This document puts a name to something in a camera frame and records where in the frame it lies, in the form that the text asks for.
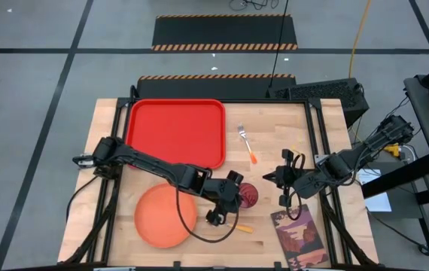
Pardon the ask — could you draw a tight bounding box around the black perforated computer case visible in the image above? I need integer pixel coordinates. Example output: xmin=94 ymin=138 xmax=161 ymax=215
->
xmin=266 ymin=78 xmax=370 ymax=128

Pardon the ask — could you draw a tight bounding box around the white paper sheet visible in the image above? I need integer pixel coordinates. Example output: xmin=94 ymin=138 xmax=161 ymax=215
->
xmin=357 ymin=168 xmax=393 ymax=213

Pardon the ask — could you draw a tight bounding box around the black right arm gripper cable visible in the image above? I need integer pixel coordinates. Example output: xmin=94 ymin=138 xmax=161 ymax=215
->
xmin=285 ymin=152 xmax=308 ymax=221

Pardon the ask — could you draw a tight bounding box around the dark red translucent cup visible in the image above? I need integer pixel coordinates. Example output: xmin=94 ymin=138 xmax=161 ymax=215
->
xmin=238 ymin=182 xmax=260 ymax=209

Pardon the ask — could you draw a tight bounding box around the thin black cable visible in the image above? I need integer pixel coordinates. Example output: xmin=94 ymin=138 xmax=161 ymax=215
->
xmin=382 ymin=96 xmax=411 ymax=125

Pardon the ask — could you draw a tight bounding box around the orange round plate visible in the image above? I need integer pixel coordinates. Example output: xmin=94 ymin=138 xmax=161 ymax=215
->
xmin=133 ymin=183 xmax=199 ymax=249

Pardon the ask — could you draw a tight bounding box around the red plastic tray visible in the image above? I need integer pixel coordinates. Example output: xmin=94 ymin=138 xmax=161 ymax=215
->
xmin=125 ymin=98 xmax=227 ymax=170

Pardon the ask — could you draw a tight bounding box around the thick black floor cable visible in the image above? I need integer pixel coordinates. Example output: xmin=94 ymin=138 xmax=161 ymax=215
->
xmin=364 ymin=206 xmax=429 ymax=264

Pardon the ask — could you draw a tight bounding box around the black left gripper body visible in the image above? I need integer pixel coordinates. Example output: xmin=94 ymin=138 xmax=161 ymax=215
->
xmin=202 ymin=170 xmax=245 ymax=227

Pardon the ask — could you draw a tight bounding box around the yellow cable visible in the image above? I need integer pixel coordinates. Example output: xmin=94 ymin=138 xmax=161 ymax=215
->
xmin=348 ymin=0 xmax=402 ymax=157

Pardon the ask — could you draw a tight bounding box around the narrow hazard-striped black floor mat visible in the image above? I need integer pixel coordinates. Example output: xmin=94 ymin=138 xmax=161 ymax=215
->
xmin=135 ymin=73 xmax=297 ymax=101

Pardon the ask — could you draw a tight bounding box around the large hazard-striped black floor mat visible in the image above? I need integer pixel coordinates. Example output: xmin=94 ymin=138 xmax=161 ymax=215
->
xmin=151 ymin=14 xmax=299 ymax=52

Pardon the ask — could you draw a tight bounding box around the metal fork orange handle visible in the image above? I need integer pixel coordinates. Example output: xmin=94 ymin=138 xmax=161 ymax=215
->
xmin=237 ymin=123 xmax=258 ymax=165

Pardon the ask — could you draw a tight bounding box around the metal spoon orange handle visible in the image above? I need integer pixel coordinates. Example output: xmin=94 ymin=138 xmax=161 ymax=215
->
xmin=207 ymin=219 xmax=255 ymax=234

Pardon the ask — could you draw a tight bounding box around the illustrated book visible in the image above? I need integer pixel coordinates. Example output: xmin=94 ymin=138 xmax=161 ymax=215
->
xmin=269 ymin=203 xmax=330 ymax=271

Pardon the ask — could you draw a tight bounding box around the black left arm gripper cable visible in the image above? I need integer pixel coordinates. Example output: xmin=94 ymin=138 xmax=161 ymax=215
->
xmin=175 ymin=180 xmax=240 ymax=244

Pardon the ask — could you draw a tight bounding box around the coiled black cable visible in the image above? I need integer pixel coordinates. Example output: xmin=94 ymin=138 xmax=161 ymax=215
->
xmin=229 ymin=0 xmax=280 ymax=11

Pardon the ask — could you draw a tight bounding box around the black metal table frame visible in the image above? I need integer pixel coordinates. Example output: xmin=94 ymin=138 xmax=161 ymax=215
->
xmin=58 ymin=96 xmax=379 ymax=271

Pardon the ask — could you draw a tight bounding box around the black arm gripper cable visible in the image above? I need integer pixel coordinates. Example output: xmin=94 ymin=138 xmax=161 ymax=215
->
xmin=285 ymin=152 xmax=308 ymax=221
xmin=175 ymin=180 xmax=240 ymax=244

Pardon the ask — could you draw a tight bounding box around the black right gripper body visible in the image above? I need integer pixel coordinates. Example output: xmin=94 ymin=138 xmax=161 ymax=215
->
xmin=274 ymin=148 xmax=315 ymax=208

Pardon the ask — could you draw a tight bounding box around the black left arm base cable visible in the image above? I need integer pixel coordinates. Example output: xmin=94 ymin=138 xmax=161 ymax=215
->
xmin=65 ymin=175 xmax=101 ymax=223

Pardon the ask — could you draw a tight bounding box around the long straight black cable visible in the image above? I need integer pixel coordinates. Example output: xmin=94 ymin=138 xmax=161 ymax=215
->
xmin=269 ymin=0 xmax=290 ymax=90

